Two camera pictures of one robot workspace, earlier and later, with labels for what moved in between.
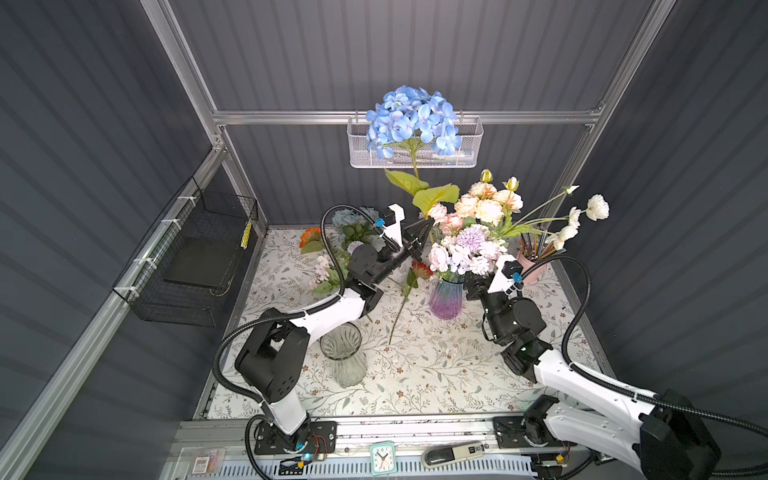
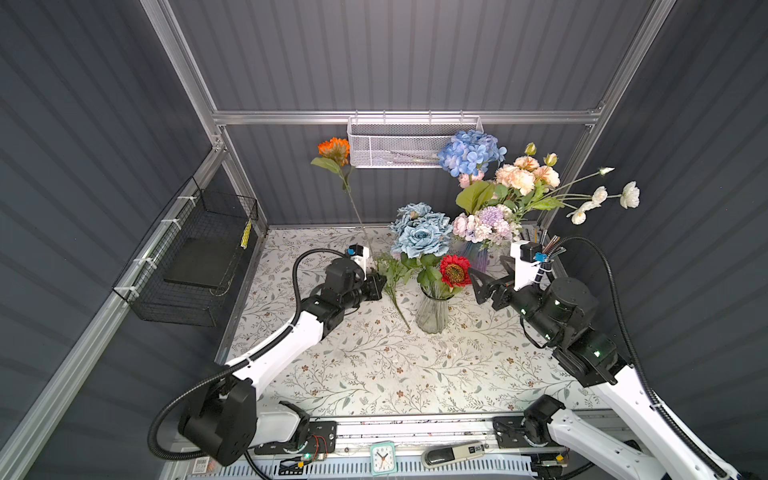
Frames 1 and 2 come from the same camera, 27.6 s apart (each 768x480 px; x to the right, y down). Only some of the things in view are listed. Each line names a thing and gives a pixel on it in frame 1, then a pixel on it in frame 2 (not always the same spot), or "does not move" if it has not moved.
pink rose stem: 450,223 → 465,180
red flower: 418,269 → 455,270
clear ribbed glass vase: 341,343 → 433,307
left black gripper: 412,233 → 374,285
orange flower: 311,241 → 334,154
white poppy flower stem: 563,228 → 629,197
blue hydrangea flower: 408,116 → 469,151
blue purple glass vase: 446,300 → 474,252
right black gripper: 476,285 → 488,283
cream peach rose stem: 511,201 → 546,175
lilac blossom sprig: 325,274 → 394,271
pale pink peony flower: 480,202 → 521,174
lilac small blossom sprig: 469,251 → 495,224
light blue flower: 357,225 → 420,236
